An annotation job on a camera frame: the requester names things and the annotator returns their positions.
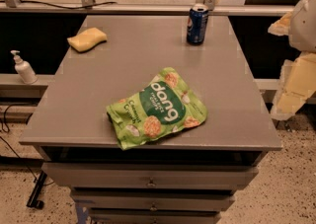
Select blue pepsi can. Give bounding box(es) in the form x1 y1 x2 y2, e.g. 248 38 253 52
187 3 208 45

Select black metal floor bracket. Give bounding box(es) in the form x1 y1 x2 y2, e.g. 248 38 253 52
27 172 47 209

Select green rice chip bag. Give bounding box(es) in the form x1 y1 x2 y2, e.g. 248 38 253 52
107 67 207 150

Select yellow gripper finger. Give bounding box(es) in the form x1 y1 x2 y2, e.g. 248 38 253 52
268 12 292 37
270 52 316 120

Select white pump bottle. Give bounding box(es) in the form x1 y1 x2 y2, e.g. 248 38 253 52
11 50 38 84

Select top drawer knob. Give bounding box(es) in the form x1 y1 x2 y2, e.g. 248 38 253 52
147 179 156 188

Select yellow sponge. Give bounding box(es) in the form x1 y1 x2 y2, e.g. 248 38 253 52
67 28 108 52

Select drawer knob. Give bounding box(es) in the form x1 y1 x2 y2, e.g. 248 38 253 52
147 179 156 188
149 203 158 212

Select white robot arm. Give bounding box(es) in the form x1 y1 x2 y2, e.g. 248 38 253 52
268 0 316 120

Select black floor cables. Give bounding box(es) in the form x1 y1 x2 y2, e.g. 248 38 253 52
0 102 55 187

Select grey drawer cabinet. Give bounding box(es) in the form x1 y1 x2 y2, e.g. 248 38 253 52
22 16 281 224

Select black cable on ledge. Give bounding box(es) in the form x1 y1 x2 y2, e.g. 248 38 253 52
0 0 119 10

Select middle drawer knob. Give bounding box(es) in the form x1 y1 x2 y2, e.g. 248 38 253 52
149 203 158 212

